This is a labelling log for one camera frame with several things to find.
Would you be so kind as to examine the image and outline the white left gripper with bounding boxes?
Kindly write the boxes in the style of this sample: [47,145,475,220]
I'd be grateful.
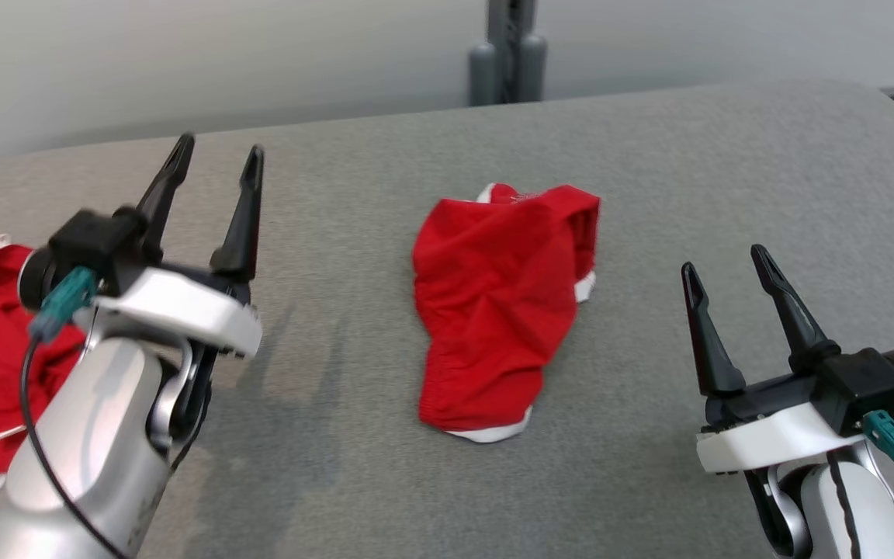
[94,132,266,359]

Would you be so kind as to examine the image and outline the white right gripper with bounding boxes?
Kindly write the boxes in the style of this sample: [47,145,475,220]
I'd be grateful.
[680,244,868,476]

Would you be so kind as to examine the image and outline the red shorts with white trim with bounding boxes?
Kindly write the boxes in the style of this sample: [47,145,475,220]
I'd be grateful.
[412,182,601,444]

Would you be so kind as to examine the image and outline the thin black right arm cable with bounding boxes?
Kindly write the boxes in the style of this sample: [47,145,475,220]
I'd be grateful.
[826,449,864,559]

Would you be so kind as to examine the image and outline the grey metal partition post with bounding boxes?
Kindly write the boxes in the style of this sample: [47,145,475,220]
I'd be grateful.
[468,0,549,107]

